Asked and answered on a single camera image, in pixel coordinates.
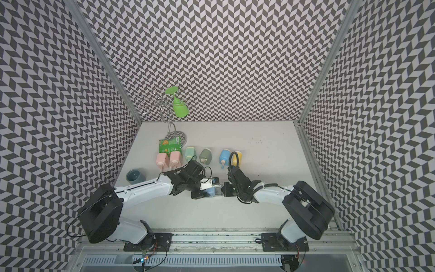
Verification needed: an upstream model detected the light blue pencil sharpener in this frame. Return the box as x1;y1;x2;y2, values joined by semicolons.
206;187;219;197

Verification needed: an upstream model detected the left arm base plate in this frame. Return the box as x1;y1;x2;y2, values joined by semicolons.
123;232;173;253

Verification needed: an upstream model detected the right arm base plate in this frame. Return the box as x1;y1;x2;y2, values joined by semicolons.
255;232;309;253

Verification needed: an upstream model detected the green snack packet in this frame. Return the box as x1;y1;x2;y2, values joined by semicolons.
159;137;181;156

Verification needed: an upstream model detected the yellow pencil sharpener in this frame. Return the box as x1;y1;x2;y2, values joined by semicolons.
232;151;242;167

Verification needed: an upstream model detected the aluminium front rail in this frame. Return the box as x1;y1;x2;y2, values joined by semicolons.
77;230;361;256

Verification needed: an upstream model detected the mint green pencil sharpener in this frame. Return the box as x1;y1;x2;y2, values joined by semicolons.
185;146;196;162

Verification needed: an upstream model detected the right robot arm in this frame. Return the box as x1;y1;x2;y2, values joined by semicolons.
222;165;335;244

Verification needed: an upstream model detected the teal ceramic cup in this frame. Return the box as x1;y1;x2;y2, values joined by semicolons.
126;169;146;185

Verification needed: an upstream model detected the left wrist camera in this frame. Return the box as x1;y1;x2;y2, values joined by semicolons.
200;177;220;190

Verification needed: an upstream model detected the grey transparent tray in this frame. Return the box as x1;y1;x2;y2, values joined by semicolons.
215;186;223;196

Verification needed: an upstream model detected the green plastic cup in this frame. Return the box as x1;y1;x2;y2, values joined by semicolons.
165;86;189;119

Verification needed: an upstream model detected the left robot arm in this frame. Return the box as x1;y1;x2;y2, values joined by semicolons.
77;160;213;244

